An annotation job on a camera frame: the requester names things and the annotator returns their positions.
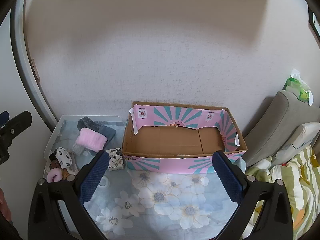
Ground person's left hand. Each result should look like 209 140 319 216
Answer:
0 187 12 222

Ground green striped blanket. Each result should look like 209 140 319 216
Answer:
244 145 320 240

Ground pink fluffy cloth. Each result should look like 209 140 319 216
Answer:
76 127 108 152

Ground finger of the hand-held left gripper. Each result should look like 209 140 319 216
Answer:
0 111 32 138

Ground white small toy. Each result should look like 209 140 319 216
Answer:
54 147 73 168

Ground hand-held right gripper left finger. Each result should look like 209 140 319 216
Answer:
28 150 110 240

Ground pink printed cardboard box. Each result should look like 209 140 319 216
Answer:
121 101 248 174

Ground pink plush toy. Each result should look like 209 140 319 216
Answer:
47 169 63 183

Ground clear plastic bin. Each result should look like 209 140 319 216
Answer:
44 115 123 180

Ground white door frame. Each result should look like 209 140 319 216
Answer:
10 0 59 133

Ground blue floral bedsheet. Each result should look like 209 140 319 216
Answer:
57 165 253 240

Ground white pillow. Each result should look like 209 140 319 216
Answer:
280 122 320 160

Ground dark picture frame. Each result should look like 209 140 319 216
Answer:
308 9 320 37

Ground brown plush toy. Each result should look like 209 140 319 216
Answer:
49 159 72 180

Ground dark grey cloth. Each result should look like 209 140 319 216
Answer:
77 116 117 142

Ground green wet wipes pack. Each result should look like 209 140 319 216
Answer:
284 69 314 105

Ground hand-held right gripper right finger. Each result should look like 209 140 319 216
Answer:
212 151 293 240

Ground floral print tissue pack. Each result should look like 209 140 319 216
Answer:
106 148 125 171

